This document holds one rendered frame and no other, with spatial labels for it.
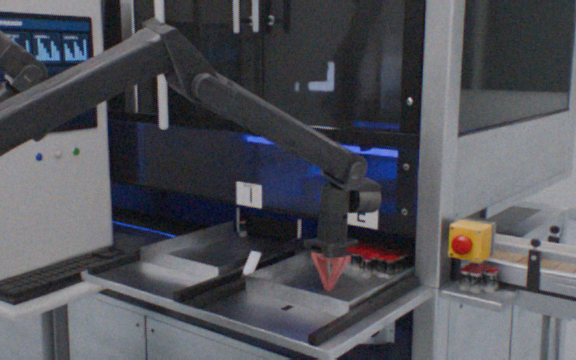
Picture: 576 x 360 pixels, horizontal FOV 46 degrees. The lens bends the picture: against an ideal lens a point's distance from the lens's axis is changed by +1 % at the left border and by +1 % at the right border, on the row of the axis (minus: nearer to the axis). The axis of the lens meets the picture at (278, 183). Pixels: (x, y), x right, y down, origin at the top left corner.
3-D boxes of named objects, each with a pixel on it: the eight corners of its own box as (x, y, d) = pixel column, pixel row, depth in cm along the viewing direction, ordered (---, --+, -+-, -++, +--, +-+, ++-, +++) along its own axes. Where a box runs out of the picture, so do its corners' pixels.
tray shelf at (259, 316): (220, 235, 194) (220, 229, 194) (446, 286, 152) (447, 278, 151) (80, 279, 157) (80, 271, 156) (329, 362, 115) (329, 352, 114)
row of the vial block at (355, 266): (330, 262, 162) (330, 244, 161) (396, 277, 151) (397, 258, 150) (325, 265, 160) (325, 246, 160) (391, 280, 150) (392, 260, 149)
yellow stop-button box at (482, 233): (461, 249, 147) (462, 217, 145) (493, 255, 142) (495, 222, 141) (446, 257, 141) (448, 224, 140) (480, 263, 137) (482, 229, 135)
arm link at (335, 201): (315, 180, 131) (334, 184, 126) (342, 180, 135) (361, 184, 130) (313, 215, 131) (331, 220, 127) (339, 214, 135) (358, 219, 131)
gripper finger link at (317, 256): (355, 289, 134) (359, 243, 133) (335, 295, 128) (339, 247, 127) (327, 282, 138) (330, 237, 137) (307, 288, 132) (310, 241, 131)
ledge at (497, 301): (466, 281, 155) (466, 274, 155) (523, 294, 147) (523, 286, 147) (440, 298, 144) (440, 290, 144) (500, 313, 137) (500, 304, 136)
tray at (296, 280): (332, 253, 170) (332, 240, 169) (426, 274, 154) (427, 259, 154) (245, 290, 144) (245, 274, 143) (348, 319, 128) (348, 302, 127)
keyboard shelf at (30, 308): (92, 255, 204) (92, 246, 203) (159, 271, 188) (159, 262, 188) (-52, 300, 167) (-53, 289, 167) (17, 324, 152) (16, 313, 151)
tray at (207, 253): (233, 232, 191) (232, 220, 190) (307, 248, 175) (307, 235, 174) (140, 261, 164) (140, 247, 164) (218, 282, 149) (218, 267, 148)
